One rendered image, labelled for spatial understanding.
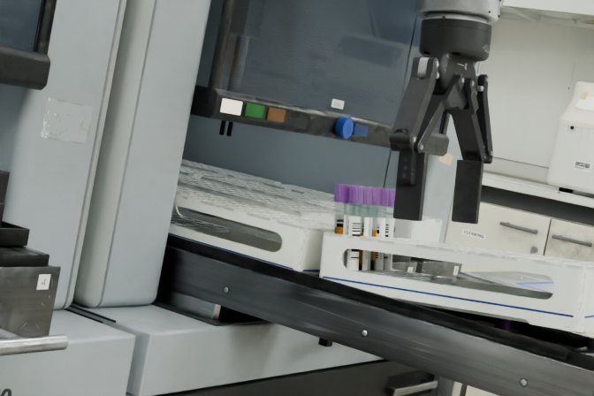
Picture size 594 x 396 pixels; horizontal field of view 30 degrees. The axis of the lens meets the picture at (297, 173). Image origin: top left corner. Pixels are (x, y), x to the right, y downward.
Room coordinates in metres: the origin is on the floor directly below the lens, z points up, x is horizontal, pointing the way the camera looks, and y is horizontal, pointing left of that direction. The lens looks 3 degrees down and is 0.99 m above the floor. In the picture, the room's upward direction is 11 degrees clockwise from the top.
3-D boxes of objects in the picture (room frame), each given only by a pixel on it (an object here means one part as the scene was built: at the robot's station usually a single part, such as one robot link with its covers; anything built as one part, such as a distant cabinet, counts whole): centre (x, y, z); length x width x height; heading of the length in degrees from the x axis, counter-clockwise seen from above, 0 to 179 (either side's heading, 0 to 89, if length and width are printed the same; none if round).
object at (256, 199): (1.52, 0.08, 0.83); 0.30 x 0.10 x 0.06; 56
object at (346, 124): (1.49, -0.05, 0.98); 0.03 x 0.01 x 0.03; 146
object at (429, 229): (1.78, -0.09, 0.83); 0.30 x 0.10 x 0.06; 56
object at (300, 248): (1.33, 0.07, 0.83); 0.30 x 0.10 x 0.06; 56
